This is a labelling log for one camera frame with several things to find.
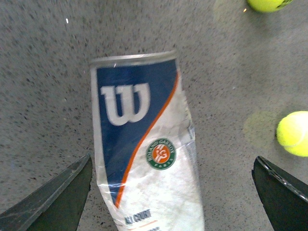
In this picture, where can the clear Wilson tennis ball can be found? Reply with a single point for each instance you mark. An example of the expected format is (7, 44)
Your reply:
(144, 143)

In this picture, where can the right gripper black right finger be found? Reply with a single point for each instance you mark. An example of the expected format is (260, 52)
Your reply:
(284, 197)

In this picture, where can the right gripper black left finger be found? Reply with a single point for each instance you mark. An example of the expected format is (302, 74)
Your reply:
(55, 206)

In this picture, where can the Wilson 3 tennis ball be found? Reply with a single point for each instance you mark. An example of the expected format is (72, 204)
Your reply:
(268, 6)

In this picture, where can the plain yellow tennis ball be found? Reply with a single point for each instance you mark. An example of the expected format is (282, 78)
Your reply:
(292, 133)

